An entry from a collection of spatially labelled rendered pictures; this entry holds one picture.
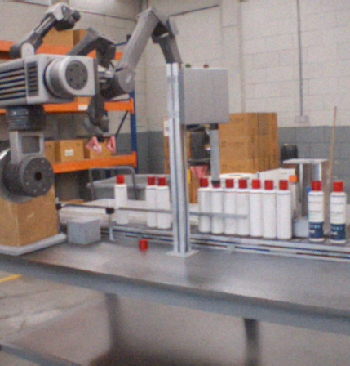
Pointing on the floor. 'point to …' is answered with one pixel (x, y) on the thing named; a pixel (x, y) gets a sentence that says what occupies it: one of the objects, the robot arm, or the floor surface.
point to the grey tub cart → (100, 189)
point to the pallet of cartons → (237, 146)
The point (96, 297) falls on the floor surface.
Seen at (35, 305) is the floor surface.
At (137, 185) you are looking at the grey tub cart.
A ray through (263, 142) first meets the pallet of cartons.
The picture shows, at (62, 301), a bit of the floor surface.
